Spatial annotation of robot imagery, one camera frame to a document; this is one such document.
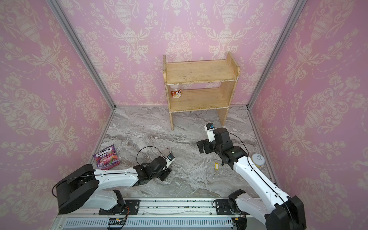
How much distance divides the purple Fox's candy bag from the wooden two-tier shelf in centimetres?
42

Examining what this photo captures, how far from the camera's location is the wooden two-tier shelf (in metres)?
0.77

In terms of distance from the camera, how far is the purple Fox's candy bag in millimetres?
891
